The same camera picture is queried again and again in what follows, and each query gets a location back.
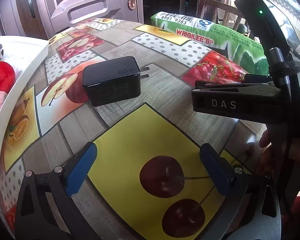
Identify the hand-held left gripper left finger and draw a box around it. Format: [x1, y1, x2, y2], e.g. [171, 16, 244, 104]
[14, 142, 98, 240]

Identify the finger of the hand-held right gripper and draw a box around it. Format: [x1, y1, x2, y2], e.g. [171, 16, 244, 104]
[243, 74, 274, 83]
[192, 80, 288, 125]

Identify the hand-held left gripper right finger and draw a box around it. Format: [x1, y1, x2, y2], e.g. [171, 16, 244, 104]
[199, 143, 282, 240]

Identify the red plush apple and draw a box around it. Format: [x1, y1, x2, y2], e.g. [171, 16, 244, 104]
[0, 61, 16, 92]

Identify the white rectangular tray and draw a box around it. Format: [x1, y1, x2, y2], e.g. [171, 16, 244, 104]
[0, 36, 49, 172]

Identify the person's right hand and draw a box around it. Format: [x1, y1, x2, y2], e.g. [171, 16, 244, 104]
[259, 129, 275, 178]

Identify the green Wrigilee's gum packet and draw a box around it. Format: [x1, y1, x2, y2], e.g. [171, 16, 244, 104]
[150, 11, 269, 75]

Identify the wooden chair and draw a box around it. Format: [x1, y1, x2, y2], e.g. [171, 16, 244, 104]
[199, 0, 253, 34]

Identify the black power charger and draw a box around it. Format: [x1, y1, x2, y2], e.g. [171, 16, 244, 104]
[82, 56, 152, 107]

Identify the purple panelled door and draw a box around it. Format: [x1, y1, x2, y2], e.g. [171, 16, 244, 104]
[0, 0, 143, 40]

